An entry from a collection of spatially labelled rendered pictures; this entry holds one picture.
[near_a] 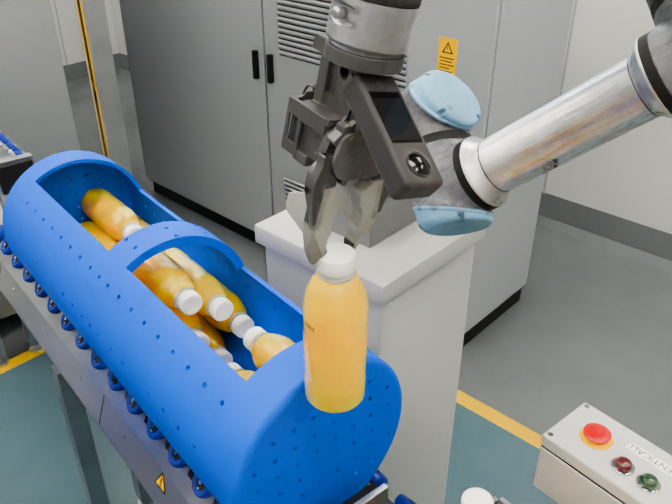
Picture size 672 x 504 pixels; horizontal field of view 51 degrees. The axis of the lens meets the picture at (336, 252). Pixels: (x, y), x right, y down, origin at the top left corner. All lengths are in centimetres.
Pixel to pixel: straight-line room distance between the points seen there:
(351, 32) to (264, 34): 242
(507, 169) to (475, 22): 135
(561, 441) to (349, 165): 53
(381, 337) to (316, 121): 67
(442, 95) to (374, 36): 54
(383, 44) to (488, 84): 176
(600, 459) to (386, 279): 43
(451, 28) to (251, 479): 179
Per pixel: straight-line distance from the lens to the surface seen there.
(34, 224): 140
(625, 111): 96
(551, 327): 310
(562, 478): 103
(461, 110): 113
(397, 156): 58
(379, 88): 62
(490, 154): 104
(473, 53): 236
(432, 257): 125
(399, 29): 60
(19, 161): 196
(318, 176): 62
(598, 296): 337
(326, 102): 66
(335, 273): 69
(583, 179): 377
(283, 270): 135
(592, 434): 101
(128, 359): 107
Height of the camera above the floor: 179
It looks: 31 degrees down
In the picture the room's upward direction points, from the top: straight up
